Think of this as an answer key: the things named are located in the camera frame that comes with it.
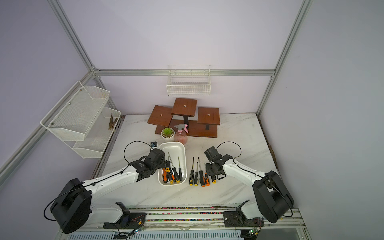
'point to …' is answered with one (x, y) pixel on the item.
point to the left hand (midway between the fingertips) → (160, 159)
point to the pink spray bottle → (181, 135)
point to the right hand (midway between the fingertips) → (213, 171)
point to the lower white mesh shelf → (94, 142)
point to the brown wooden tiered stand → (203, 124)
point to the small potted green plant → (167, 134)
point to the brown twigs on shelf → (111, 122)
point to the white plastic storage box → (178, 151)
